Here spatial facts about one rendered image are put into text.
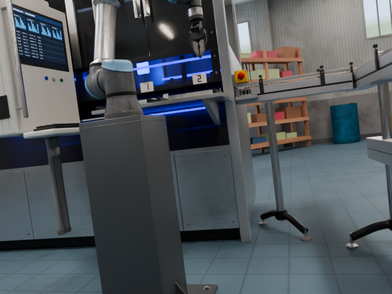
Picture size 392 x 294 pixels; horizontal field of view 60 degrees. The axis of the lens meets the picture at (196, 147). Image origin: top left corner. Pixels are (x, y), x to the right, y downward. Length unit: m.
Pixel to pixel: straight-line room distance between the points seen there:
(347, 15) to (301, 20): 1.07
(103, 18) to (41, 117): 0.75
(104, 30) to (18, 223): 1.69
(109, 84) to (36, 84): 0.81
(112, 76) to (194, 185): 1.03
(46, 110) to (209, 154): 0.97
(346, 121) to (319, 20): 2.68
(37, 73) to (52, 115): 0.24
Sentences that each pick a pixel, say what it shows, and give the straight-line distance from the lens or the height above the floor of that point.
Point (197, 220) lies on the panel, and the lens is 2.17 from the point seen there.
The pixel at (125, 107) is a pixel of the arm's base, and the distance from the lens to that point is 1.29.
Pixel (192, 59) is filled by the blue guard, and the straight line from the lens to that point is 2.12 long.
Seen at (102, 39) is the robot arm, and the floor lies 1.13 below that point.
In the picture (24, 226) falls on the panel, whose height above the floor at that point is 0.19.
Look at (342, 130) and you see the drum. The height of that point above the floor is 0.30.
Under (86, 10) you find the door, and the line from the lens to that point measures 2.46.
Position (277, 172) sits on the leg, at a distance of 2.20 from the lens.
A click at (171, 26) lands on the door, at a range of 2.20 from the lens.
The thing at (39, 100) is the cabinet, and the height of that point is 0.98.
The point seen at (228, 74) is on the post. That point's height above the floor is 1.02.
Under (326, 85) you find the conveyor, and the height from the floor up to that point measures 0.88.
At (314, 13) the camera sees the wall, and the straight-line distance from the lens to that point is 9.54.
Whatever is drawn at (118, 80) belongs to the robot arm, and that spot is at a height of 0.93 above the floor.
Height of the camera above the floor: 0.71
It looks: 3 degrees down
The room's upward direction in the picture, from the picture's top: 7 degrees counter-clockwise
